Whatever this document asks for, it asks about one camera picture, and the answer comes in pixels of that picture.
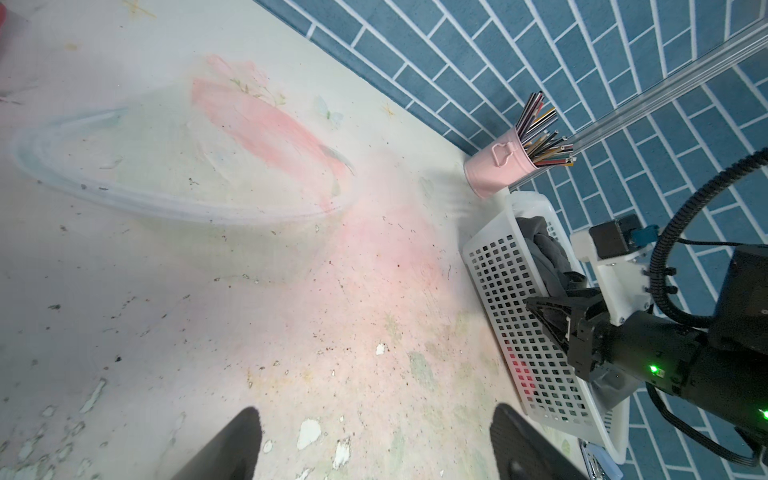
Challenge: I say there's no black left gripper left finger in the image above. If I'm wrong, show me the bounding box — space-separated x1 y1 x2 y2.
172 406 263 480

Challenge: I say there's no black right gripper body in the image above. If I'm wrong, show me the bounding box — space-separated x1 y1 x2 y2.
525 290 612 381

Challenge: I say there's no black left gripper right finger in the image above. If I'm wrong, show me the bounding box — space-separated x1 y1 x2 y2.
489 403 586 480

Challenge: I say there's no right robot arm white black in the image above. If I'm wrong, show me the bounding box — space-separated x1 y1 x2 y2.
525 245 767 465

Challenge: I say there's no dark grey shirt in basket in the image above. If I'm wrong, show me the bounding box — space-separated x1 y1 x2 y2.
516 216 588 297

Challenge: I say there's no magenta shirt in basket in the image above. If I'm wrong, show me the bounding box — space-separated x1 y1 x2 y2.
509 351 537 401

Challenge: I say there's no white perforated plastic basket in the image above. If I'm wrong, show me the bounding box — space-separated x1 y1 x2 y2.
461 191 630 464

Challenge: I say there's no pink metal pencil cup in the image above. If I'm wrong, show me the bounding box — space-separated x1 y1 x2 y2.
464 128 538 199

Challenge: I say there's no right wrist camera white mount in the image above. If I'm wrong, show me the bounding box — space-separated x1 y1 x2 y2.
570 214 659 326

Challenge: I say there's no black corrugated right cable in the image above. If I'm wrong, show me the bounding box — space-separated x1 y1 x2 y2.
645 146 768 469

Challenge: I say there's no aluminium corner post right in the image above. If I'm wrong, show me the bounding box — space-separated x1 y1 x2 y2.
509 17 768 190

